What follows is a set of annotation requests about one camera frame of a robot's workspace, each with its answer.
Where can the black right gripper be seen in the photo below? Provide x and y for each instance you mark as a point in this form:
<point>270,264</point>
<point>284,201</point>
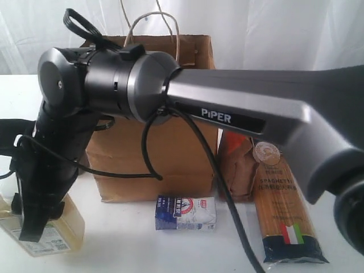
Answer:
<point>59,143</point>

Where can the yellow grain bottle white cap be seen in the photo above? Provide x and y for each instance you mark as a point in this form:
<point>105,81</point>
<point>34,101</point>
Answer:
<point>63,234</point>

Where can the brown paper bag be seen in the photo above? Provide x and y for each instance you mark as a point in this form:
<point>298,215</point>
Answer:
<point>173,149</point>

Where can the blue white milk carton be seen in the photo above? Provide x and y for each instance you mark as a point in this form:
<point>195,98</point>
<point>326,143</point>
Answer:
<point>185,213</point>

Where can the brown orange snack pouch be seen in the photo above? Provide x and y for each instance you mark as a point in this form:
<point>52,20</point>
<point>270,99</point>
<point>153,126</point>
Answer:
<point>237,165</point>

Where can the white backdrop curtain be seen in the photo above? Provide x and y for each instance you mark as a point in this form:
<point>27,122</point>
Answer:
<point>313,35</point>

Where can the spaghetti pasta package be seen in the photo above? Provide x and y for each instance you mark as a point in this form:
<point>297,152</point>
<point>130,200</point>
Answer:
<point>285,226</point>

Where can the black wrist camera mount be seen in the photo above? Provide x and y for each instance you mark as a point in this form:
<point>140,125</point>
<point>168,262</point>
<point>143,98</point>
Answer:
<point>10,129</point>

